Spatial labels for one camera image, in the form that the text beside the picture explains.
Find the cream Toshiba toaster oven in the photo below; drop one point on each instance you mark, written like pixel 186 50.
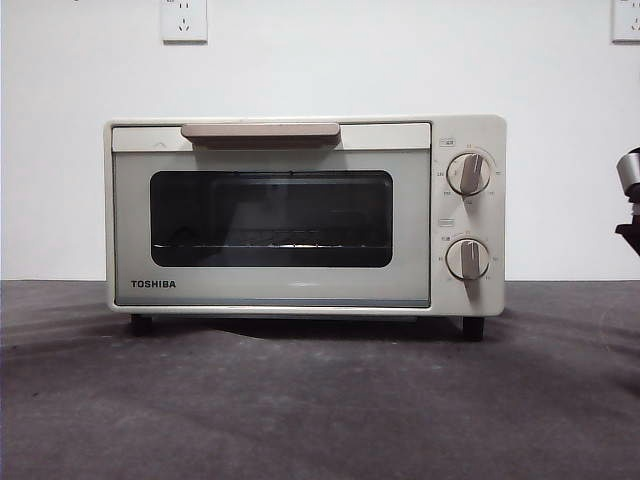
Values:
pixel 492 300

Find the cream temperature knob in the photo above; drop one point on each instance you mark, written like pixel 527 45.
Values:
pixel 469 174

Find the cream timer knob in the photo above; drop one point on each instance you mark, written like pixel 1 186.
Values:
pixel 467 259

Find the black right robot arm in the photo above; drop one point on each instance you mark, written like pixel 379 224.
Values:
pixel 631 170

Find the white wall socket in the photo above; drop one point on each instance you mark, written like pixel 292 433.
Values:
pixel 627 22
pixel 184 22

